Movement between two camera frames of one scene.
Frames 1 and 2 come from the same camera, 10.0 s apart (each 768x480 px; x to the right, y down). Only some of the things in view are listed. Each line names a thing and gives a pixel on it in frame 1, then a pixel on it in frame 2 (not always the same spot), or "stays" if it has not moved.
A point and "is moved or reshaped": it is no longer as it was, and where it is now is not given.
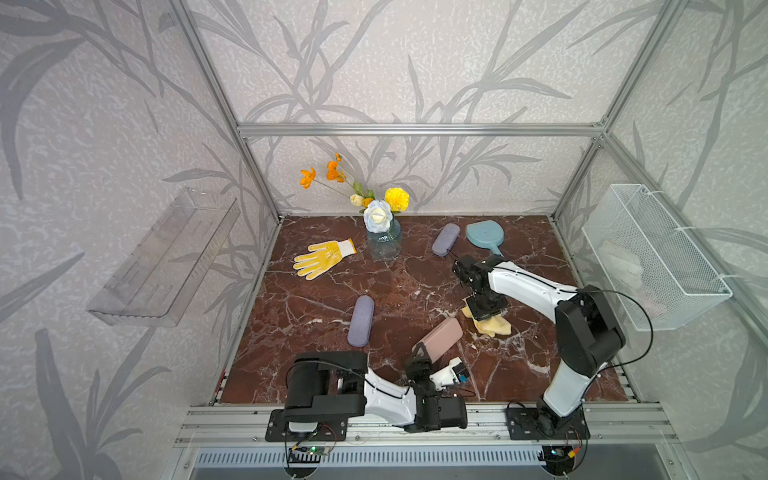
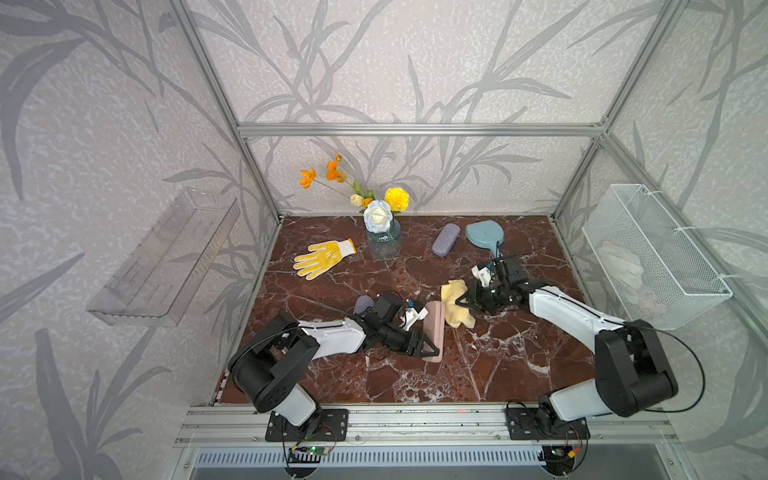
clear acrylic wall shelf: [152, 285] stays
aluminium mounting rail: [611, 425] stays
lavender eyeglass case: [446, 239] stays
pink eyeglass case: [441, 339] is moved or reshaped
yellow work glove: [323, 258] stays
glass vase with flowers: [383, 228] stays
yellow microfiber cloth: [494, 325] -> [456, 314]
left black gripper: [423, 371] -> [417, 347]
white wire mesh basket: [659, 279] stays
